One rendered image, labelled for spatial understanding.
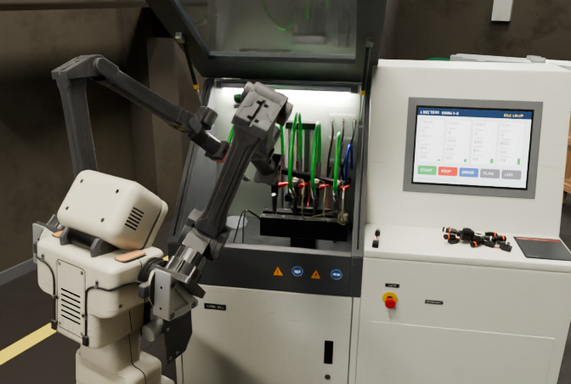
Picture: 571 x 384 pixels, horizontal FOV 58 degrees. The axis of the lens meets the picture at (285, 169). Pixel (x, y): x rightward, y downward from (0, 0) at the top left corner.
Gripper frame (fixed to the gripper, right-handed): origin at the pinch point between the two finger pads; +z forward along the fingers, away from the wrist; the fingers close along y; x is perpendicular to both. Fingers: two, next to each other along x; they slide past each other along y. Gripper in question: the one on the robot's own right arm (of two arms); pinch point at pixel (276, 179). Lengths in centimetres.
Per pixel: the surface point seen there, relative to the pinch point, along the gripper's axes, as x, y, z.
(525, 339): -82, -20, 57
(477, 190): -59, 26, 41
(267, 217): 14.2, -3.1, 32.6
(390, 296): -38, -20, 38
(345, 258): -21.8, -13.7, 26.8
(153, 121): 184, 87, 144
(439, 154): -44, 34, 32
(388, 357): -39, -38, 57
